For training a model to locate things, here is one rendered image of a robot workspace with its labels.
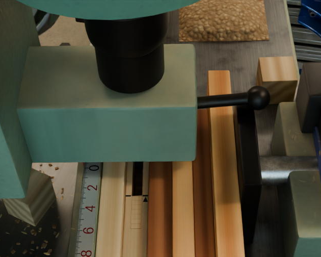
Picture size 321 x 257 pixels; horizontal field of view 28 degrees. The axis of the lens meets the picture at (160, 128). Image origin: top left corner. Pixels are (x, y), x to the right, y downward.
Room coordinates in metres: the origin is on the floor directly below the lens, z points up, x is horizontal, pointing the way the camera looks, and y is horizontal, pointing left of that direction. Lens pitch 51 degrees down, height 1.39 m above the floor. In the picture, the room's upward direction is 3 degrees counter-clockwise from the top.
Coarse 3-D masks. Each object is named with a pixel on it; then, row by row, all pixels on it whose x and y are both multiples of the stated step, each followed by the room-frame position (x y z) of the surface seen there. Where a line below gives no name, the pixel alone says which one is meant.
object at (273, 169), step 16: (240, 112) 0.34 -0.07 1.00; (240, 128) 0.32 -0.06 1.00; (240, 144) 0.30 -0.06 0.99; (256, 144) 0.30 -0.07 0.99; (240, 160) 0.29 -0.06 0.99; (256, 160) 0.29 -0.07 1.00; (272, 160) 0.31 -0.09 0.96; (288, 160) 0.31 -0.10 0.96; (304, 160) 0.31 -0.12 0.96; (240, 176) 0.28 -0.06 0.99; (256, 176) 0.27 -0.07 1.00; (272, 176) 0.30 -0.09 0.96; (240, 192) 0.27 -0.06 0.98; (256, 192) 0.27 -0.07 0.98; (256, 208) 0.27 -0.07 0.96
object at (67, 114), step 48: (48, 48) 0.38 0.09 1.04; (192, 48) 0.37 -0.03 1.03; (48, 96) 0.33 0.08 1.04; (96, 96) 0.33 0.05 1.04; (144, 96) 0.32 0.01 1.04; (192, 96) 0.32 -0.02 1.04; (48, 144) 0.32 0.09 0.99; (96, 144) 0.31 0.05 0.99; (144, 144) 0.31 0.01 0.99; (192, 144) 0.31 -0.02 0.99
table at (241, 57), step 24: (264, 0) 0.59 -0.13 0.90; (288, 24) 0.55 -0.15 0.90; (216, 48) 0.51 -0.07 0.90; (240, 48) 0.51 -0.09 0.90; (264, 48) 0.51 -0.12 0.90; (288, 48) 0.51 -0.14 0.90; (240, 72) 0.47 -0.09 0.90; (264, 120) 0.41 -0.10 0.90; (264, 144) 0.38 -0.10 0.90; (264, 192) 0.32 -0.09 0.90; (264, 216) 0.30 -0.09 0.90; (264, 240) 0.27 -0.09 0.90
